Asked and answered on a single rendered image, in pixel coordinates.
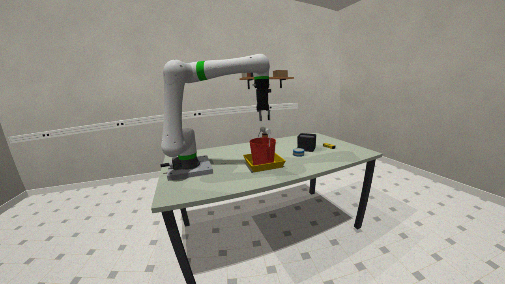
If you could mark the yellow pocket level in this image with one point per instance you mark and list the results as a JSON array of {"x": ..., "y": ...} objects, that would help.
[{"x": 329, "y": 145}]

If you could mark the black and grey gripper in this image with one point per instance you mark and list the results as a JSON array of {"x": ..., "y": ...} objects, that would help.
[{"x": 262, "y": 96}]

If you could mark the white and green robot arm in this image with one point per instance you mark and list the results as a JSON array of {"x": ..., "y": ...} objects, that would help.
[{"x": 178, "y": 141}]

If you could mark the yellow square tray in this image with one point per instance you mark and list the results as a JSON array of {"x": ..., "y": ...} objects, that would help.
[{"x": 278, "y": 163}]

